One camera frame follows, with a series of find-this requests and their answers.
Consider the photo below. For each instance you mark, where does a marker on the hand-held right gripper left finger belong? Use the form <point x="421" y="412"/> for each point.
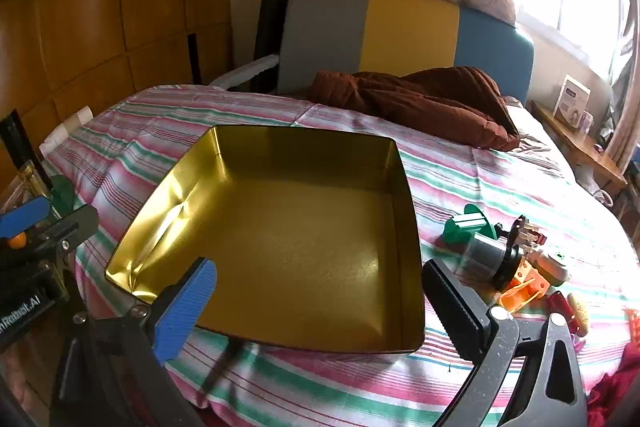
<point x="184" y="314"/>

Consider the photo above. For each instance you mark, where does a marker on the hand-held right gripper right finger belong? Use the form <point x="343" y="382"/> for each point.
<point x="460" y="312"/>

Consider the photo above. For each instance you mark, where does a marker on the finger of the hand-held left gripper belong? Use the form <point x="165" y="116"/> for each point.
<point x="70" y="229"/>
<point x="25" y="217"/>

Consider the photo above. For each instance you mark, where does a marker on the grey cylinder with black cap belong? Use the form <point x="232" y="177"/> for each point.
<point x="482" y="259"/>

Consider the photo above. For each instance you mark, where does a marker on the orange plastic toy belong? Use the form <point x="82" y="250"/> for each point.
<point x="522" y="289"/>

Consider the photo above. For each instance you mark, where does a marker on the green plastic spool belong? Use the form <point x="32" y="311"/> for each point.
<point x="462" y="227"/>

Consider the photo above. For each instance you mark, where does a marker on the gold tin box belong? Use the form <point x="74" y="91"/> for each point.
<point x="280" y="247"/>

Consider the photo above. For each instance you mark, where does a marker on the clear yellow bottle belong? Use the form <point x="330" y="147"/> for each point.
<point x="30" y="182"/>

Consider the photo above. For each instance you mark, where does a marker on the white rolled paper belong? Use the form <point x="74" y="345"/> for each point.
<point x="65" y="129"/>

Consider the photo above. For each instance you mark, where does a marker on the black plug toy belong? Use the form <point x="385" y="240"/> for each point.
<point x="520" y="232"/>

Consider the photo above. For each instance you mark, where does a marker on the red and yellow toy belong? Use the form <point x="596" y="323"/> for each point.
<point x="572" y="312"/>

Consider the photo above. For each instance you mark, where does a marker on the striped bedsheet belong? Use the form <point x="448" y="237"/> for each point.
<point x="500" y="187"/>

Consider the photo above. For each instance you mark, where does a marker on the orange ribbed toy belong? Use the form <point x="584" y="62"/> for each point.
<point x="634" y="327"/>

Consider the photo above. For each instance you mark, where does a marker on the red cloth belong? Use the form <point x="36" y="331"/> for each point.
<point x="617" y="392"/>

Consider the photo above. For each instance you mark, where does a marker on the wooden shelf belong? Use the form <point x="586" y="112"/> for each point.
<point x="575" y="142"/>

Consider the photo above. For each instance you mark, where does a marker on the brown quilted pillow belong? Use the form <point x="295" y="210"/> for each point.
<point x="425" y="102"/>

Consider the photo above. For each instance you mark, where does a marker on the wooden wardrobe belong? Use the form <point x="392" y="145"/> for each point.
<point x="100" y="7"/>

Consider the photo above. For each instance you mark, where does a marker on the purple small container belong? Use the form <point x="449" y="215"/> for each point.
<point x="587" y="123"/>

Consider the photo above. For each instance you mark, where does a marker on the white cardboard box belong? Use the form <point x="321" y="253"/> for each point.
<point x="570" y="99"/>

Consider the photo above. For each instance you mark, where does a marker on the grey side curtain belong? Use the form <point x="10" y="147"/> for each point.
<point x="625" y="82"/>

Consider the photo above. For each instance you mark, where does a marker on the grey yellow blue headboard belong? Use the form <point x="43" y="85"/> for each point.
<point x="410" y="32"/>

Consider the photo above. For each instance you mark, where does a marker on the black rolled mat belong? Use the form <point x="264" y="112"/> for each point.
<point x="272" y="22"/>

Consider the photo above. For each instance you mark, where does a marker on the beige toy camera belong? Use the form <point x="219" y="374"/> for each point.
<point x="550" y="267"/>

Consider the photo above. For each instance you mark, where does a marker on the white bed frame pipe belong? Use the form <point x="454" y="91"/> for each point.
<point x="245" y="74"/>

